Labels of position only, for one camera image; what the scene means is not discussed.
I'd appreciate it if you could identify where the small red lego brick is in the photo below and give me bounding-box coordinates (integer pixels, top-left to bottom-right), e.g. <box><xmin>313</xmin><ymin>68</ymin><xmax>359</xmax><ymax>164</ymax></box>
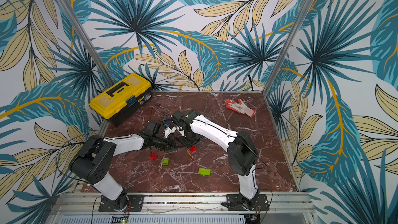
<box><xmin>150</xmin><ymin>152</ymin><xmax>158</xmax><ymax>160</ymax></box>

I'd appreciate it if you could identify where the aluminium front rail frame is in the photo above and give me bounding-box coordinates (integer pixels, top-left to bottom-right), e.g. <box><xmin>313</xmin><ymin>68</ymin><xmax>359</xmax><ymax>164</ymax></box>
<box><xmin>46</xmin><ymin>191</ymin><xmax>320</xmax><ymax>224</ymax></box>

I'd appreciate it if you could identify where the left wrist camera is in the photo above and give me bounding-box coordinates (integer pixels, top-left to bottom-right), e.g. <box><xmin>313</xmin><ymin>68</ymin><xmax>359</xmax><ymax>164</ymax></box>
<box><xmin>164</xmin><ymin>127</ymin><xmax>177</xmax><ymax>139</ymax></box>

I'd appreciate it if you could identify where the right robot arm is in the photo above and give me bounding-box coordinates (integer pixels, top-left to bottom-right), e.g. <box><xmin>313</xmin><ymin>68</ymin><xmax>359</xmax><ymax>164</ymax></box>
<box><xmin>172</xmin><ymin>110</ymin><xmax>259</xmax><ymax>200</ymax></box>

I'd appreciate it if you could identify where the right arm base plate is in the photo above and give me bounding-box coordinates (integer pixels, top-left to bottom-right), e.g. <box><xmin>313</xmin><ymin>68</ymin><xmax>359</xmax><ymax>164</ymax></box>
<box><xmin>221</xmin><ymin>194</ymin><xmax>269</xmax><ymax>211</ymax></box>

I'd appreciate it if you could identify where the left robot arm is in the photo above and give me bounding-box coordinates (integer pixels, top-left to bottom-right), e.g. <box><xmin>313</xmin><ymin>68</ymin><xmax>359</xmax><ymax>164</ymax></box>
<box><xmin>69</xmin><ymin>121</ymin><xmax>177</xmax><ymax>204</ymax></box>

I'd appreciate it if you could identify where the yellow black toolbox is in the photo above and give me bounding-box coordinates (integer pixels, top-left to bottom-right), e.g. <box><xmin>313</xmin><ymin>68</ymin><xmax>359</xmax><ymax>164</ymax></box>
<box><xmin>89</xmin><ymin>74</ymin><xmax>152</xmax><ymax>127</ymax></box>

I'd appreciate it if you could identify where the long green lego brick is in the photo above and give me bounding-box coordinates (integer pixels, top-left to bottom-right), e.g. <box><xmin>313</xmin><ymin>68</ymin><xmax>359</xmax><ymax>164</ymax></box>
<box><xmin>198</xmin><ymin>168</ymin><xmax>211</xmax><ymax>176</ymax></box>

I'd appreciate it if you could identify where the red white work glove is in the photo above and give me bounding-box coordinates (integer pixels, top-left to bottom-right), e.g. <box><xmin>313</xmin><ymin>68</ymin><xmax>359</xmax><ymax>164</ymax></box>
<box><xmin>225</xmin><ymin>99</ymin><xmax>256</xmax><ymax>118</ymax></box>

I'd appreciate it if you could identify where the green square lego brick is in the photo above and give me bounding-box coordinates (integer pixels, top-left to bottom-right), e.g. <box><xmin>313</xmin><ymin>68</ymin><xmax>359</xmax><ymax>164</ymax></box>
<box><xmin>162</xmin><ymin>158</ymin><xmax>169</xmax><ymax>166</ymax></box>

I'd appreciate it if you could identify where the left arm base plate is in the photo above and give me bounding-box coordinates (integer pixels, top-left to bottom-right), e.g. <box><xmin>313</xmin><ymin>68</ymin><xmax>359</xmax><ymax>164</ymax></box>
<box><xmin>98</xmin><ymin>194</ymin><xmax>144</xmax><ymax>212</ymax></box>

